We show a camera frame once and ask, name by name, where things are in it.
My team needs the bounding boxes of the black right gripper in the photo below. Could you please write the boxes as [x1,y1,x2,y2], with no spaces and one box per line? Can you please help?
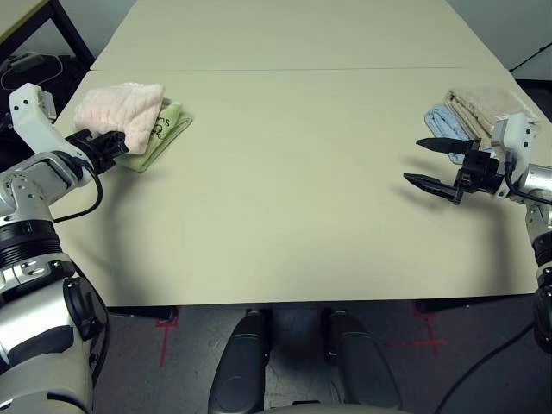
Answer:
[403,137,505,206]

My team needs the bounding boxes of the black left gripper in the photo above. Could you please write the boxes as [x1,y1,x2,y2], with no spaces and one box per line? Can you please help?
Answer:
[64,128,130,176]

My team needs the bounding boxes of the pink terry towel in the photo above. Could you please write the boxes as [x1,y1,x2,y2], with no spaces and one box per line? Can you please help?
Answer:
[73,82,166,155]

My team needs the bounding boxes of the light blue folded towel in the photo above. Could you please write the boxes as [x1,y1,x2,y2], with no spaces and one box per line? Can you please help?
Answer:
[424,104,474,165]

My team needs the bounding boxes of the green folded towel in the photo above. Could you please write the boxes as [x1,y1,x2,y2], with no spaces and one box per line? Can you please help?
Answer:
[116,101,194,174]

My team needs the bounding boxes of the beige folded towel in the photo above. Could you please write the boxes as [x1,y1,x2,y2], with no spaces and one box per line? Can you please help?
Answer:
[443,87,543,150]

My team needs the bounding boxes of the beige side table black legs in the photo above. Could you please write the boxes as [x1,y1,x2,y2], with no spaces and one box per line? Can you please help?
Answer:
[0,0,97,66]

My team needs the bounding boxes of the dark grey robot right leg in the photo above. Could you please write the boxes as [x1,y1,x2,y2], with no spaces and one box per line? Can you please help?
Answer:
[327,308,405,414]

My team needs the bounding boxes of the dark grey robot leg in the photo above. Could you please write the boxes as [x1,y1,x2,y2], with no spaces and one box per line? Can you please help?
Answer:
[209,310,275,414]
[327,308,405,414]

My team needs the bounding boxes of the dark grey robot left leg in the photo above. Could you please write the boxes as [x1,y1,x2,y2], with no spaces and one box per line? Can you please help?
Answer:
[209,310,275,414]

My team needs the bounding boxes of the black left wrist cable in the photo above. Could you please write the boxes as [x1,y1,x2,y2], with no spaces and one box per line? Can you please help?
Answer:
[51,157,104,224]

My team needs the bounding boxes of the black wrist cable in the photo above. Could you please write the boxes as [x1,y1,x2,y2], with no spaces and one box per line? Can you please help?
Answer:
[51,157,104,224]
[435,153,552,414]

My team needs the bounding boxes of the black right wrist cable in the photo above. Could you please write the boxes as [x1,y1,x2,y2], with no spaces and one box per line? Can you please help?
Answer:
[435,153,552,414]

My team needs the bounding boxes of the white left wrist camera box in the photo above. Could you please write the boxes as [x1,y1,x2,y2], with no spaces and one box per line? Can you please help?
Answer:
[7,82,87,165]

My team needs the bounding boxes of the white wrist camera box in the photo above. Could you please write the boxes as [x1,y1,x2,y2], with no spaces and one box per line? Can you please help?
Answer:
[489,112,540,200]
[7,82,87,165]

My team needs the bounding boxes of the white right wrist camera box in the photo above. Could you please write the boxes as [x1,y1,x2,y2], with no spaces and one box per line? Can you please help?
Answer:
[489,112,540,200]

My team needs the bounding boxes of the power adapter with white cable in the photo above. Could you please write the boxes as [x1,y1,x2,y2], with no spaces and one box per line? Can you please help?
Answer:
[0,52,64,91]

